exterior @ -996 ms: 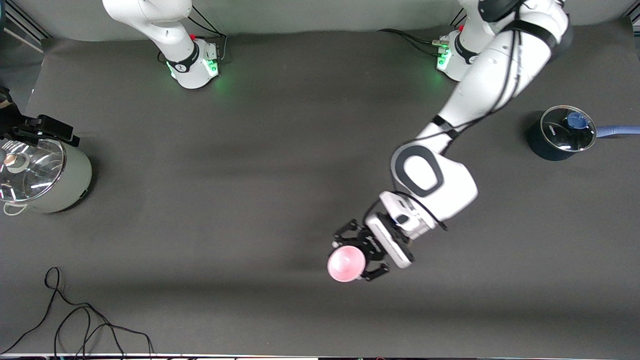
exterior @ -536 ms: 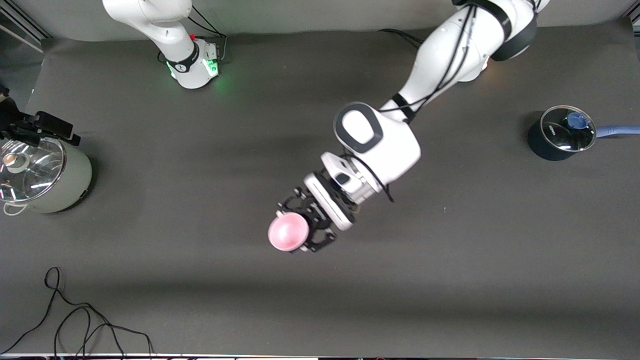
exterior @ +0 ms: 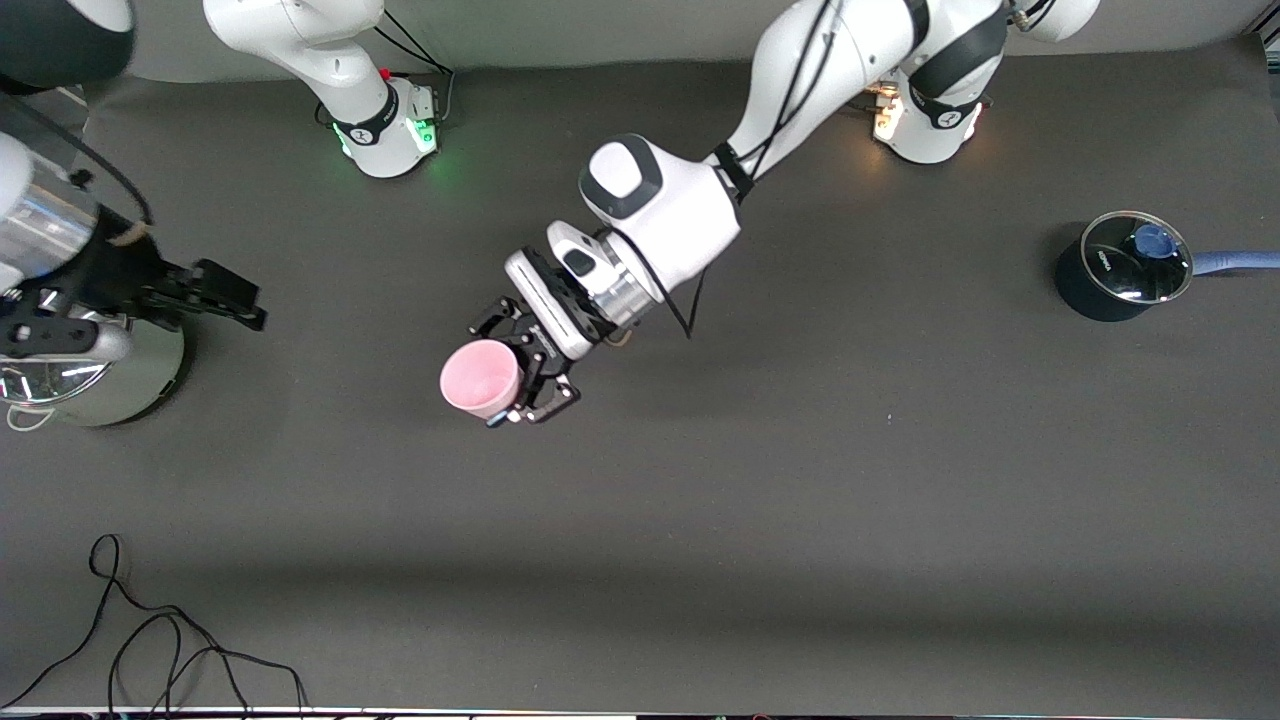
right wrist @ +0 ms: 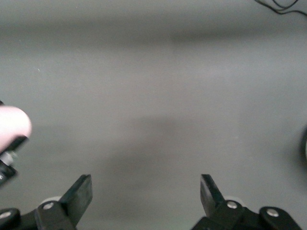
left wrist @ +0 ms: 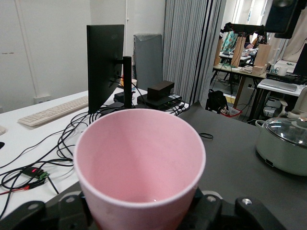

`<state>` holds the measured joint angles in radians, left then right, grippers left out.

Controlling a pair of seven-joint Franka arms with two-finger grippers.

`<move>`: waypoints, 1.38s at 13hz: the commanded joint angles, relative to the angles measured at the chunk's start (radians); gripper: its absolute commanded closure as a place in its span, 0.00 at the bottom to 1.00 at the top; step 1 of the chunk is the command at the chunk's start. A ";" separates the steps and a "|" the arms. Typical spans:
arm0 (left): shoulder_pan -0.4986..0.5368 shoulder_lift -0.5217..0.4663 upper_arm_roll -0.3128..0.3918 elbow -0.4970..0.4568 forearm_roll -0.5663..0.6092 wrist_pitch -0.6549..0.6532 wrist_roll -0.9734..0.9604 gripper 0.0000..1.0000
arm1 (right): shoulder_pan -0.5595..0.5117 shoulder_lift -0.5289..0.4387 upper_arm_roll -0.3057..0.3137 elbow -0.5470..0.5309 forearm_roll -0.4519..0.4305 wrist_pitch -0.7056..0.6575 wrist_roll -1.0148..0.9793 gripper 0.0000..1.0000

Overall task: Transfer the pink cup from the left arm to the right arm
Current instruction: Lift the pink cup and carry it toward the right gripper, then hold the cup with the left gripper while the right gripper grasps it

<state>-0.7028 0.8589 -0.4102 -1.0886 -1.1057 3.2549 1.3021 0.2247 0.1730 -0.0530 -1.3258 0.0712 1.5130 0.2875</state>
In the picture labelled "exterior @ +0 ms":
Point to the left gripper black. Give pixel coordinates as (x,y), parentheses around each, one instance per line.
(524,338)

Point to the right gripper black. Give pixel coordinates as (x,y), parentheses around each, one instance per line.
(112,270)

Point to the pink plastic cup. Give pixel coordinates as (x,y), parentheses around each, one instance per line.
(480,378)

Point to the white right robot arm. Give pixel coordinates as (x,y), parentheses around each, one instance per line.
(340,60)

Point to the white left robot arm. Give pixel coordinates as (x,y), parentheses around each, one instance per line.
(680,220)

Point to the sage green metal pot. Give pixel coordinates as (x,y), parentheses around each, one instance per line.
(140,380)

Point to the clear glass pot lid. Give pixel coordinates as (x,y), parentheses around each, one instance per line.
(50,378)

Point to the dark blue saucepan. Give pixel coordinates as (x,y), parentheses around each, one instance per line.
(1085,295)

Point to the glass lid with blue knob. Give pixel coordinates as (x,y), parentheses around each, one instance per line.
(1125,270)

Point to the silver aluminium frame rail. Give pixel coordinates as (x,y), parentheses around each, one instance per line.
(75,97)

